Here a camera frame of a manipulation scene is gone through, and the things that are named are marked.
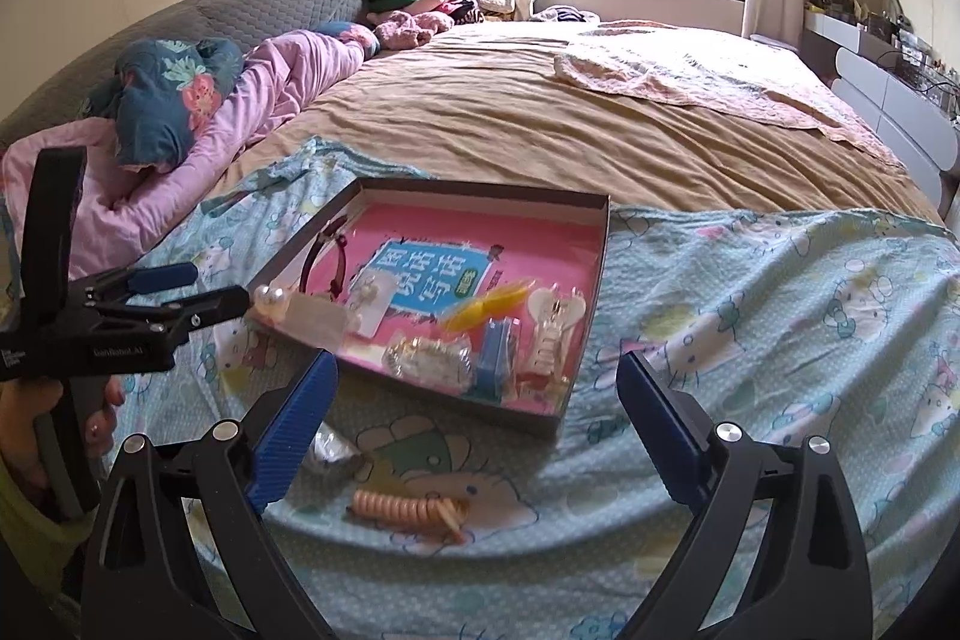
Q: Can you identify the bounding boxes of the pink textured throw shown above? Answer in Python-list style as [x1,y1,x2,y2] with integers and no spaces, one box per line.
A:
[553,36,905,169]

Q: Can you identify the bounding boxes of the blue floral pillow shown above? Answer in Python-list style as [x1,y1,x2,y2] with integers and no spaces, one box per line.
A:
[90,38,245,169]

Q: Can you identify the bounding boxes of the pink quilt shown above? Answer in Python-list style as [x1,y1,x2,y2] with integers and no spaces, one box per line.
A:
[0,29,376,281]

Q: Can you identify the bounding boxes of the pearl hair clip packet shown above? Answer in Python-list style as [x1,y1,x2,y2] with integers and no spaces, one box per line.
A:
[251,284,357,352]

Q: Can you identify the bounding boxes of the yellow hair clip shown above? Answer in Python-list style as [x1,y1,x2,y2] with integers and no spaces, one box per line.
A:
[442,281,533,333]

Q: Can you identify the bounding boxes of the beige blanket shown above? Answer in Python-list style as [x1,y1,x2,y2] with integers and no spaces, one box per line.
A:
[202,21,946,229]

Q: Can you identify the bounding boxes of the pink book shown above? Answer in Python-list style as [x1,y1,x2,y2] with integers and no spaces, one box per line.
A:
[304,197,605,420]

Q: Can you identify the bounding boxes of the crumpled clear plastic packet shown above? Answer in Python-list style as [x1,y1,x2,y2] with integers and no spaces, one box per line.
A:
[304,426,361,480]

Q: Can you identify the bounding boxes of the cartoon cat printed blanket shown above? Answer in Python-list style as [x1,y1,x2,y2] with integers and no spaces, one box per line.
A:
[112,137,960,640]

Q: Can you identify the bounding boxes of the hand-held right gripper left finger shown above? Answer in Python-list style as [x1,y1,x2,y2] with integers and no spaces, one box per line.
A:
[79,347,342,640]

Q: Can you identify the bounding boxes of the blue hair clip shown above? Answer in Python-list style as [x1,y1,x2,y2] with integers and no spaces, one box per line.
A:
[469,317,522,405]

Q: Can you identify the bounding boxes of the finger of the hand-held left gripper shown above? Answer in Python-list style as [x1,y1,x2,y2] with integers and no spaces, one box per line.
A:
[160,284,252,342]
[86,261,200,311]

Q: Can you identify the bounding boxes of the cream hair claw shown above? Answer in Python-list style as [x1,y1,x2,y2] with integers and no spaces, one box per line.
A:
[525,284,590,386]

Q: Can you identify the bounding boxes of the clear hair claw packet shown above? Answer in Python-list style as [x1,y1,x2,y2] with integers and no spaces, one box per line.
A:
[382,332,475,395]

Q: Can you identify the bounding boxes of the dark red headband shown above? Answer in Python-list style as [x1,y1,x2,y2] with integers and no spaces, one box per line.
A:
[296,220,353,300]

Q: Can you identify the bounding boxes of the person's left hand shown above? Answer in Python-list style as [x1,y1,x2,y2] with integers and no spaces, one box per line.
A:
[0,377,128,497]

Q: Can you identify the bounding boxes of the shallow cardboard box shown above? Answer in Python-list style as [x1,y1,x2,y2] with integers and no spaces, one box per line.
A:
[244,175,612,438]

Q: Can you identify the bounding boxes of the peach coil hair tie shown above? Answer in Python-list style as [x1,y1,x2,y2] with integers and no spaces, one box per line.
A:
[352,488,473,545]

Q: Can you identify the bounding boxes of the grey quilted headboard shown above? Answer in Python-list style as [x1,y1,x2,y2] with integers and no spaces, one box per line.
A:
[0,0,368,161]

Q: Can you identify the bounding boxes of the white vanity desk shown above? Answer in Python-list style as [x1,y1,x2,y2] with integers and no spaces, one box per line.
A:
[799,2,960,214]

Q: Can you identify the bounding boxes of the person's green shirt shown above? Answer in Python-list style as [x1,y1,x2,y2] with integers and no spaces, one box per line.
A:
[0,452,98,603]

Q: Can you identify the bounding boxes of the bow earrings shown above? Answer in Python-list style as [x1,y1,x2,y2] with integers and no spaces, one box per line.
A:
[349,276,398,337]

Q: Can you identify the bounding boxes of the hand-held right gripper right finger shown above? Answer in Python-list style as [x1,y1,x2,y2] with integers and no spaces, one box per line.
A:
[615,351,878,640]

